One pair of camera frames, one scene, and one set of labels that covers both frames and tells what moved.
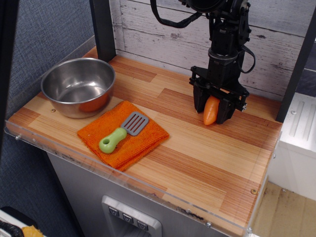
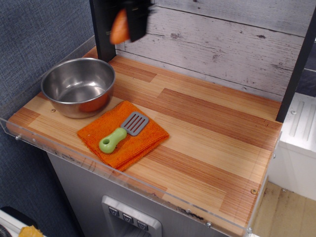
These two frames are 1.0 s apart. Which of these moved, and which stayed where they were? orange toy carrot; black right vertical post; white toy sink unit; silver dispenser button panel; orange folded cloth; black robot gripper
Moved: orange toy carrot; black robot gripper
Stayed: orange folded cloth; white toy sink unit; silver dispenser button panel; black right vertical post
